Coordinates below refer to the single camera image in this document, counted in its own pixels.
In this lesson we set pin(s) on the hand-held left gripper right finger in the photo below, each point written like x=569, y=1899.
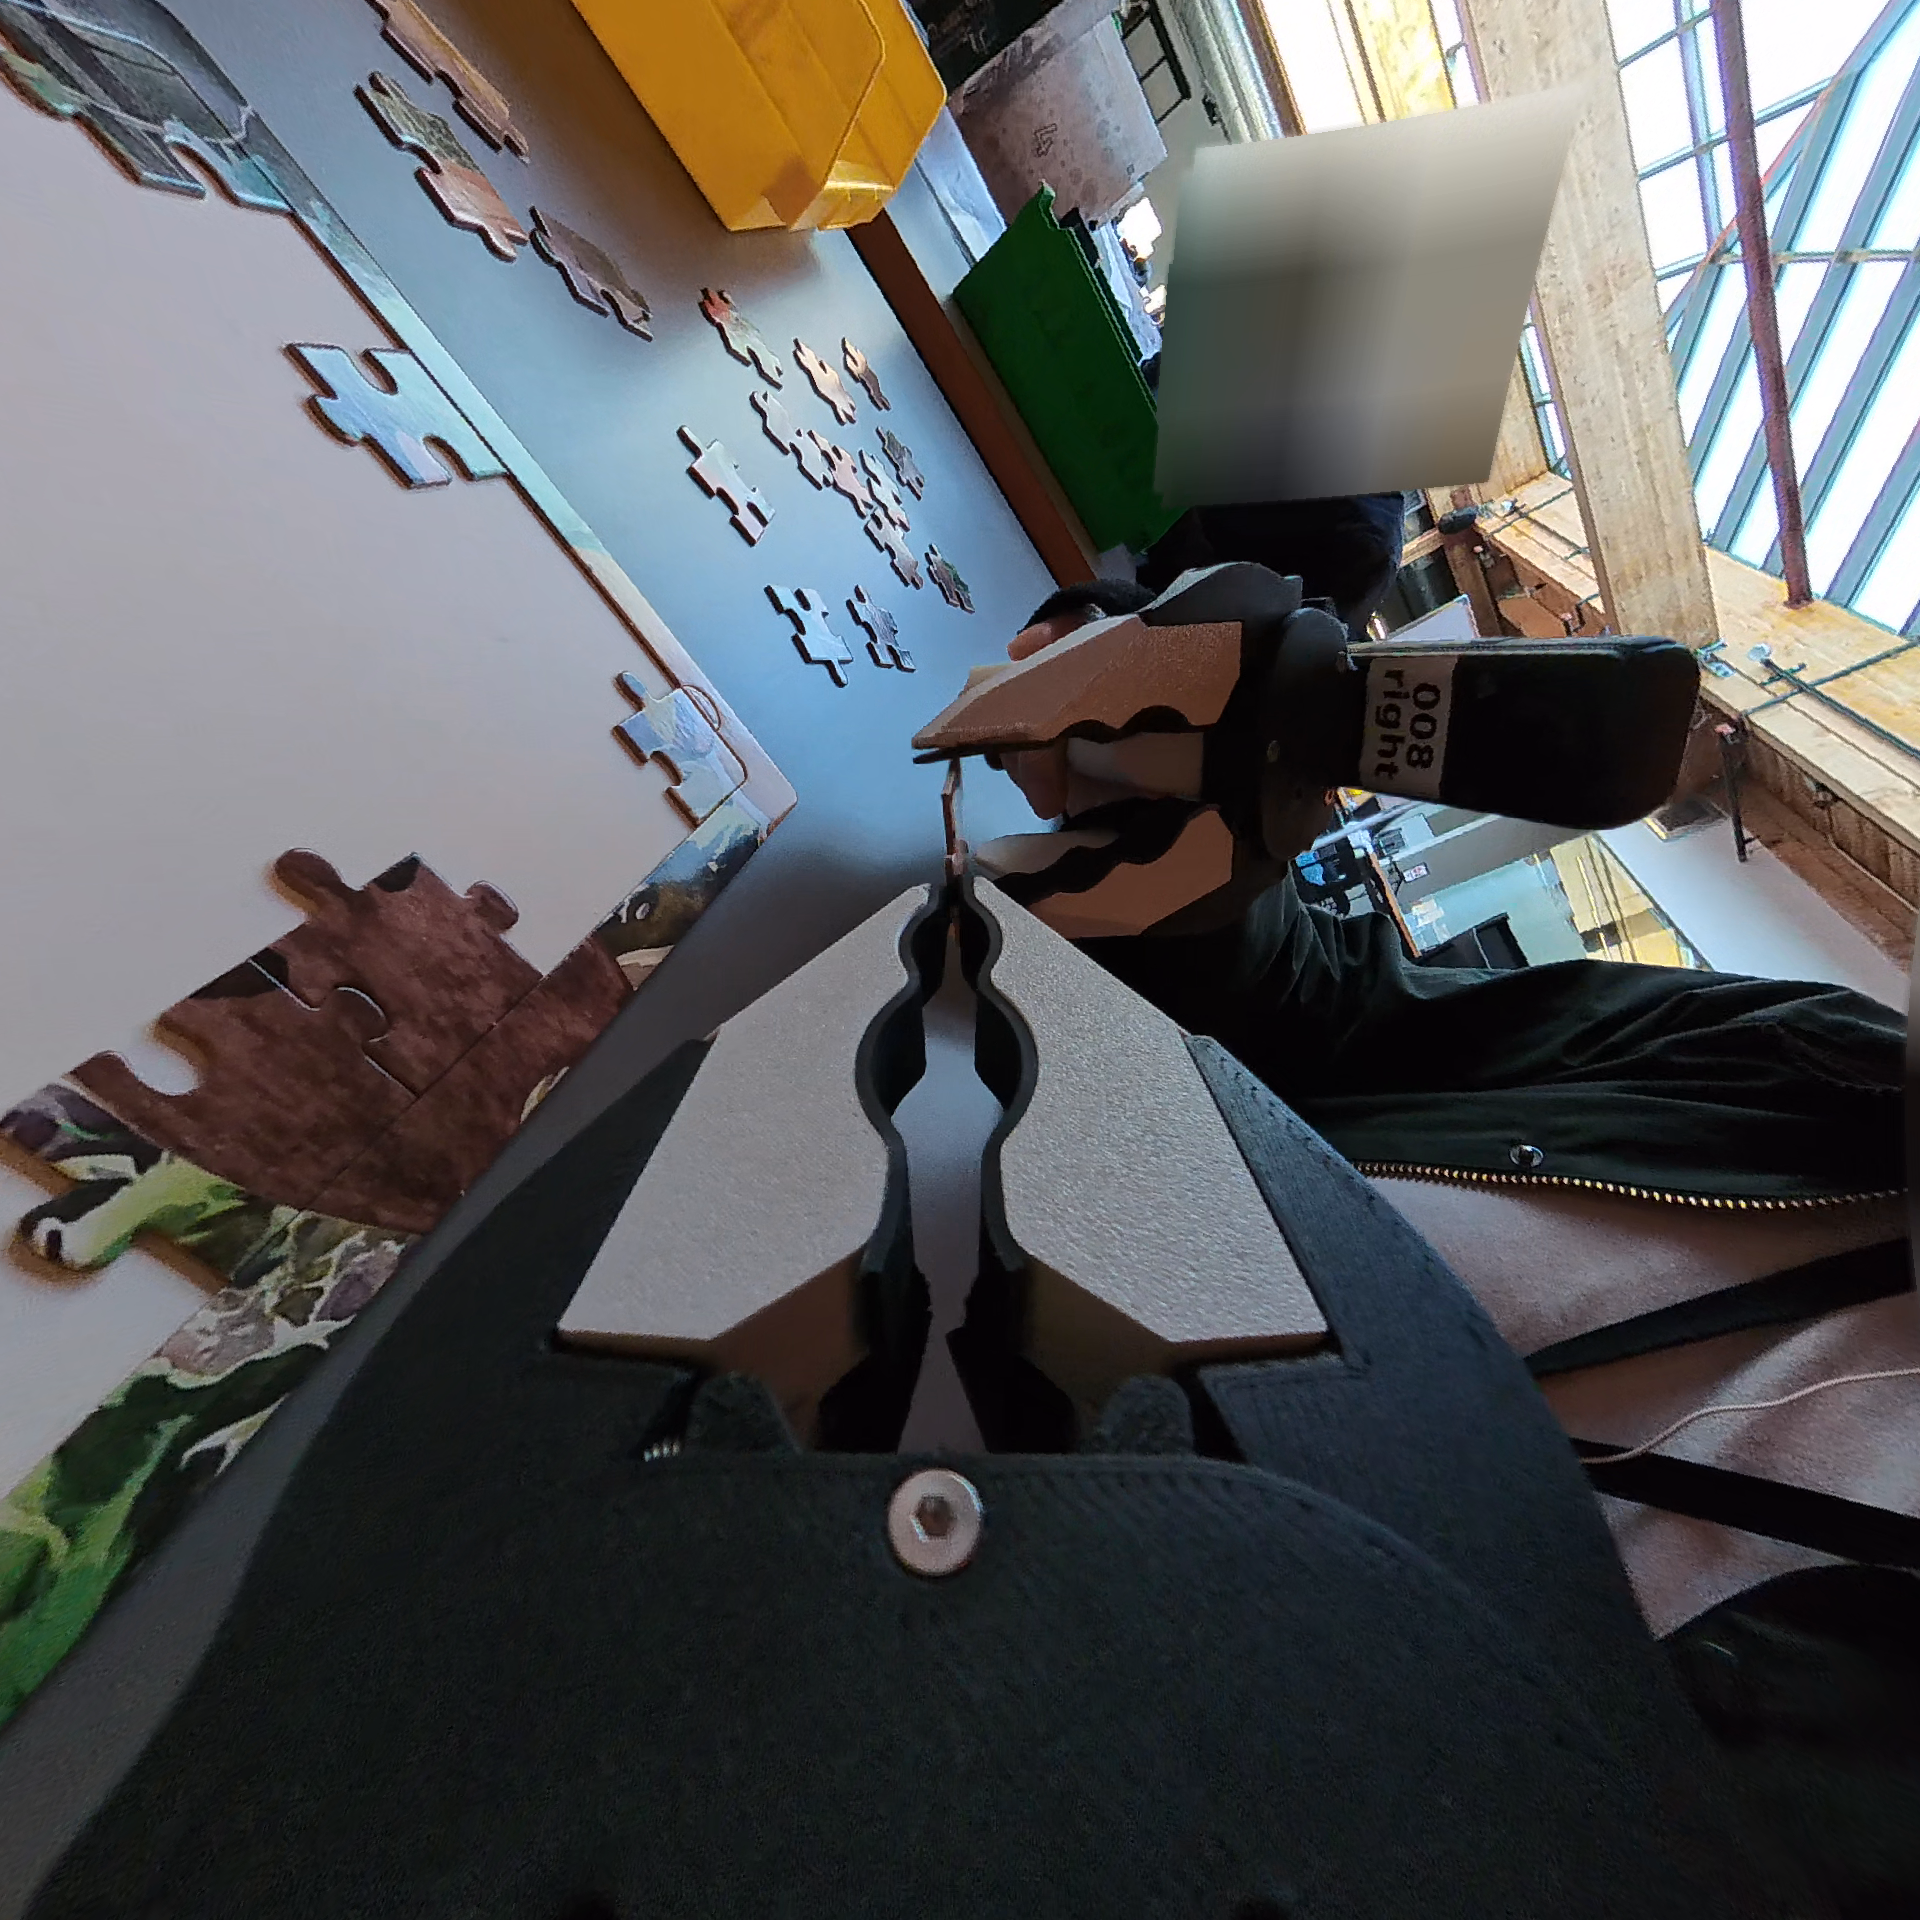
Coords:
x=1156, y=1184

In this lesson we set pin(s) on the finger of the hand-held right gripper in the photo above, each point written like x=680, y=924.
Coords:
x=1108, y=673
x=1144, y=877

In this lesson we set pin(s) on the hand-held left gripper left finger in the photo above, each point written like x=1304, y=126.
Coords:
x=752, y=1172

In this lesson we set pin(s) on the pale spotted puzzle piece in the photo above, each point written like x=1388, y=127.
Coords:
x=953, y=818

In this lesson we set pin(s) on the puzzle frame tray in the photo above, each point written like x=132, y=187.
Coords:
x=224, y=601

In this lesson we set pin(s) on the person's right forearm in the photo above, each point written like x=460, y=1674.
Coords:
x=1496, y=1049

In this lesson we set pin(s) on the grey desk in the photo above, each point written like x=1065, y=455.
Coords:
x=601, y=451

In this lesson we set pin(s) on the person's right hand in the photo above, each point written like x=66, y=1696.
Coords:
x=1036, y=781

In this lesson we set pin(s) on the green plastic bin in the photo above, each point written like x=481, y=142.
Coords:
x=1050, y=341

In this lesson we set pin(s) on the cluster of loose puzzle pieces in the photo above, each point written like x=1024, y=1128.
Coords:
x=728, y=481

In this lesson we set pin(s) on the person's pink clothing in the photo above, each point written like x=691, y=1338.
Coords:
x=1650, y=1275

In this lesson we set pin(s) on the cardboard box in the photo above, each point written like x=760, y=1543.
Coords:
x=1050, y=118

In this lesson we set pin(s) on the green white puzzle piece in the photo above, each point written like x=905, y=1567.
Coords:
x=132, y=1206

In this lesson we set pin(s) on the pastel puzzle piece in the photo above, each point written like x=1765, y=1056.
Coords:
x=590, y=271
x=450, y=68
x=450, y=171

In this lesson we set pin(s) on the yellow plastic bin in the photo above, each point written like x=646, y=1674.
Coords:
x=717, y=92

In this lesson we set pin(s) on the purple puzzle piece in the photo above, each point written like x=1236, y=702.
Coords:
x=399, y=411

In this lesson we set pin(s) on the person's dark clothing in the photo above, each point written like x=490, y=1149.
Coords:
x=1829, y=1725

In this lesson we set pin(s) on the teal grey puzzle piece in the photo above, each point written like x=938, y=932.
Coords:
x=92, y=92

